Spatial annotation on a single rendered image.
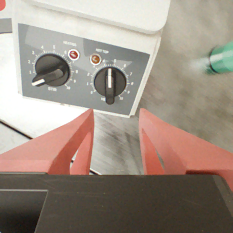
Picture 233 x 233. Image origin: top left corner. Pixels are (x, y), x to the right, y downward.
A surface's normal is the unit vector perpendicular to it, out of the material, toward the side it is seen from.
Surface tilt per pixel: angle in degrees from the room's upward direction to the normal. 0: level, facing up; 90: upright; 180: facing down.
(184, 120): 0
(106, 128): 0
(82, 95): 30
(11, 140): 0
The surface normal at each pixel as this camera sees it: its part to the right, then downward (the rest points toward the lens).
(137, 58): 0.02, 0.60
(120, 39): 0.13, 0.13
